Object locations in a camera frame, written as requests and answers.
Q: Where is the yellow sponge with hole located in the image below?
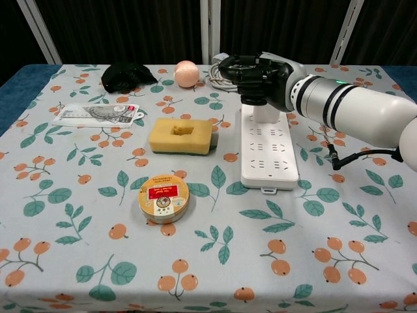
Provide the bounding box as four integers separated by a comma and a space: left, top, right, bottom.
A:
148, 117, 214, 157

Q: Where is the floral tablecloth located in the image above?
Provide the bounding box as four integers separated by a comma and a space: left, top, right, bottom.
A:
0, 63, 417, 313

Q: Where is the grey cable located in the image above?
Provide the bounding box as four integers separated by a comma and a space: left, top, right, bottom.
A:
207, 53, 244, 95

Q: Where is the black curtain panel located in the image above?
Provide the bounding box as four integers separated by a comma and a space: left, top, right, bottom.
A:
341, 0, 417, 67
34, 0, 203, 65
0, 0, 50, 86
220, 0, 352, 65

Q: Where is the white power adapter plug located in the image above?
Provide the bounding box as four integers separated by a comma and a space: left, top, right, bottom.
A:
250, 103, 281, 124

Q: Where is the white frame post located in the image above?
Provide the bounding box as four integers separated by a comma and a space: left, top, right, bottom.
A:
200, 0, 222, 65
18, 0, 63, 65
330, 0, 364, 65

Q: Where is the round orange tin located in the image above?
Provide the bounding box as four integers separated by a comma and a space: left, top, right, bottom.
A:
137, 175, 190, 225

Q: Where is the white power strip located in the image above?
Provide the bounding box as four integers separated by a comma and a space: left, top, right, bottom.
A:
240, 106, 300, 194

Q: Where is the black cloth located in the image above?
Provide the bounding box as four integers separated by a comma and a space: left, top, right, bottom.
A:
101, 63, 159, 94

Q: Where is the blue table cover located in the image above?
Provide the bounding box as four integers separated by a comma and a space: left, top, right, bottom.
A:
0, 64, 417, 138

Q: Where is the packaged ruler set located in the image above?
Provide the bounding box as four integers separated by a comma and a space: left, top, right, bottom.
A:
51, 103, 147, 128

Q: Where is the pink ball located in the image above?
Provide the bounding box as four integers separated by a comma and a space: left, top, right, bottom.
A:
173, 60, 200, 89

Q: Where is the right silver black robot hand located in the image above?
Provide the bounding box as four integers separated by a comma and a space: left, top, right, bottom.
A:
218, 52, 307, 113

